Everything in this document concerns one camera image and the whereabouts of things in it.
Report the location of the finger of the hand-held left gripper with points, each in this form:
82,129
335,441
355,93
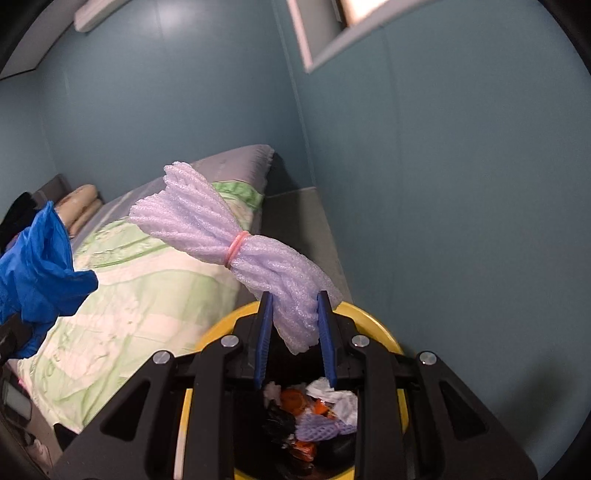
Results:
11,337

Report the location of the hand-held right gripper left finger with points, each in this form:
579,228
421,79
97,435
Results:
264,341

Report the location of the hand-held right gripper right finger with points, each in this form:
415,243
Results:
328,341

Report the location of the yellow round bin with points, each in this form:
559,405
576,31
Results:
378,330

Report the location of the blue plastic bag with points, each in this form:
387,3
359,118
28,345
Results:
37,263

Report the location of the small black plastic bag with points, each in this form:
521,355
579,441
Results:
277,420

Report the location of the purple foam net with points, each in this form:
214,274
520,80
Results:
318,427
207,226

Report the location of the pink rubber band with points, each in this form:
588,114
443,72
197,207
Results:
235,251

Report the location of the pale green small bin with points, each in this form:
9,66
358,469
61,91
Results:
16,399

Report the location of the white shoes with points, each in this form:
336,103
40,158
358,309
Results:
39,450

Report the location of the black clothes pile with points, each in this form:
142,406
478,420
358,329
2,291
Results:
18,207

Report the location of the grey bed headboard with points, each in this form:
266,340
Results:
53,187

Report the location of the beige pillows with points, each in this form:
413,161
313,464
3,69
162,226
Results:
83,198

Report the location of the bed with striped sheet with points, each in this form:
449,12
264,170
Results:
231,161

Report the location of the window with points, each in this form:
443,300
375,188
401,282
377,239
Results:
314,41

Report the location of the white air conditioner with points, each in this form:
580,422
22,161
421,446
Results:
97,14

